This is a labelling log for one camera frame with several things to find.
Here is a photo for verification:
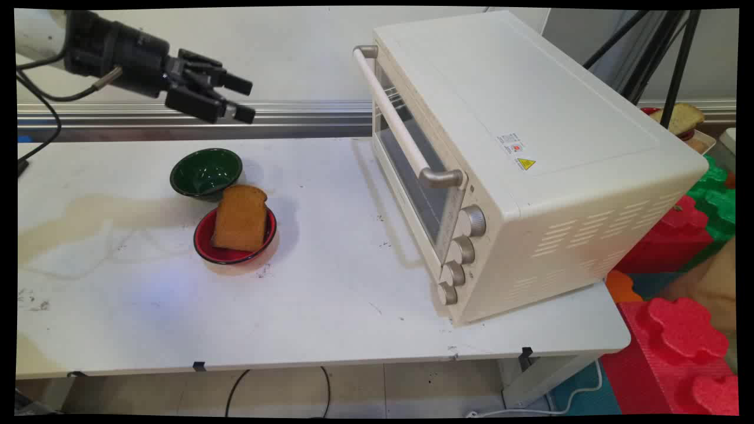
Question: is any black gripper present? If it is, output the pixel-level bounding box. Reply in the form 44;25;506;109
64;11;257;125

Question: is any glass oven door with handle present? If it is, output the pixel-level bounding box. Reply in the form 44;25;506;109
352;44;469;284

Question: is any dark green bowl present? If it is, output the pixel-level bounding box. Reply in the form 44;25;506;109
170;148;243;198

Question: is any brown toast slice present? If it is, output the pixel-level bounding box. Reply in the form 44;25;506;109
211;184;269;253

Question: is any red bowl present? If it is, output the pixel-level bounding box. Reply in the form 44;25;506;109
193;205;277;265

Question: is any cream toaster oven body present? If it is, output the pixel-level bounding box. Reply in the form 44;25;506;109
371;10;709;326

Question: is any red plate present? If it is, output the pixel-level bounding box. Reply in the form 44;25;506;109
640;107;696;141

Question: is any white table leg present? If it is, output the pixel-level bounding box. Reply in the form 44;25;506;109
500;352;603;410

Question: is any orange foam piece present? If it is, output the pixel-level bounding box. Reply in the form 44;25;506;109
605;269;644;304

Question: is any black tripod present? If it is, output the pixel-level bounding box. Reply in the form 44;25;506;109
583;10;702;129

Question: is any pale bread slice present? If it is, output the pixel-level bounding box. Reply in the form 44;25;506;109
650;102;706;137

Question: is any small red foam block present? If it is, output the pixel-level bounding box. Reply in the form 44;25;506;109
614;194;714;275

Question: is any teal floor mat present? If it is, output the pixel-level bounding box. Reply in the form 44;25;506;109
550;359;623;416

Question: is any white tray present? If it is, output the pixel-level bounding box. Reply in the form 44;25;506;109
683;128;717;155

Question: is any green foam block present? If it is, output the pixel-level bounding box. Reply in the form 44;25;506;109
683;154;737;273

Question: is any large red foam block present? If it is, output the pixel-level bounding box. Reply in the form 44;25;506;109
600;296;739;416

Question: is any aluminium rail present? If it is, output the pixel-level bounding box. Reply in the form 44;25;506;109
16;99;737;143

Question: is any long black looped cable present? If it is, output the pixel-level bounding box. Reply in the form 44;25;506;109
16;72;63;167

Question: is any black floor cable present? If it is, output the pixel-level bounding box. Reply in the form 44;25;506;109
224;366;331;419

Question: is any white floor cable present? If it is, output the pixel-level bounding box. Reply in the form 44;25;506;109
467;359;605;418

